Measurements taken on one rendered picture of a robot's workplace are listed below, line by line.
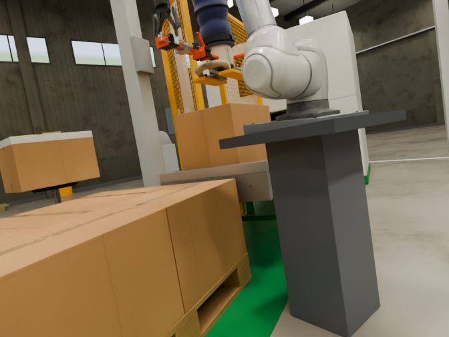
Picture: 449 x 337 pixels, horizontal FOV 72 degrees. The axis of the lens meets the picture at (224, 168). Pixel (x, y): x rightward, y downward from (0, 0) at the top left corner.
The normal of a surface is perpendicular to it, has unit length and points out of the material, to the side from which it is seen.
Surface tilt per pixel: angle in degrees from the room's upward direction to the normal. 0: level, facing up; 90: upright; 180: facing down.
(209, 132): 90
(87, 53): 90
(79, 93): 90
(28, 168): 90
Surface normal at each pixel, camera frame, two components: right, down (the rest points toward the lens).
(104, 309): 0.88, -0.11
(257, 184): -0.44, 0.14
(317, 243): -0.76, 0.18
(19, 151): 0.76, -0.07
